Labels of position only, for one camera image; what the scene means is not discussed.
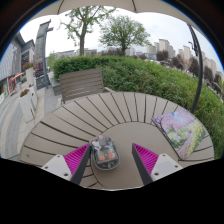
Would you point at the grey patterned computer mouse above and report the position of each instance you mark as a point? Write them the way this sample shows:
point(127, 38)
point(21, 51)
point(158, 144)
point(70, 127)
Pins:
point(104, 153)

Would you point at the dark curved umbrella pole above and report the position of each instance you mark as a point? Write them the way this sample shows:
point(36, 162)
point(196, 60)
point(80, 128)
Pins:
point(200, 73)

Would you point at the grey sign pillar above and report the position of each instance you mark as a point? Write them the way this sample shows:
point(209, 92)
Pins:
point(40, 50)

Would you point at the round-crowned green tree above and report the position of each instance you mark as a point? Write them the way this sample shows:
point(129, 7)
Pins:
point(123, 31)

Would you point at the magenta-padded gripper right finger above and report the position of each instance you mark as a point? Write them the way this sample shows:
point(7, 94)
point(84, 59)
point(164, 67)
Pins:
point(165, 165)

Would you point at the tall white planter with shrub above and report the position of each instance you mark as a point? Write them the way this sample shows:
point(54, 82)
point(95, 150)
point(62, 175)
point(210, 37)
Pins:
point(29, 75)

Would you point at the beige umbrella canopy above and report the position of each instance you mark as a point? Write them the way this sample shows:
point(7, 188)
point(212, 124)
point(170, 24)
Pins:
point(100, 3)

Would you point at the beige apartment buildings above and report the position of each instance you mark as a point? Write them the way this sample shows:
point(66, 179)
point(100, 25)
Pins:
point(165, 46)

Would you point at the white planter with flowers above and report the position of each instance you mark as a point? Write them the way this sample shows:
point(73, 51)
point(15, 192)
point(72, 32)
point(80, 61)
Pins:
point(26, 106)

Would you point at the grey shopfront building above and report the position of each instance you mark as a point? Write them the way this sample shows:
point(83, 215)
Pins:
point(11, 60)

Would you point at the orange parasol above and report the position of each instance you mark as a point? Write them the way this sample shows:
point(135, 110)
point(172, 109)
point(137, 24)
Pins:
point(17, 76)

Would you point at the tan slatted chair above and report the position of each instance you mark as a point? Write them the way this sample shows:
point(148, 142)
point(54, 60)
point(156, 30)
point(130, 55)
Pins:
point(81, 83)

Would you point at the tall thin-trunk tree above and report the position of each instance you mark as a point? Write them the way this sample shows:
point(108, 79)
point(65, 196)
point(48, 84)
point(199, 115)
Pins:
point(82, 36)

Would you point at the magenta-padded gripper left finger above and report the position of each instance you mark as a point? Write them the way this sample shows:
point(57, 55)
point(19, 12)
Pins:
point(59, 166)

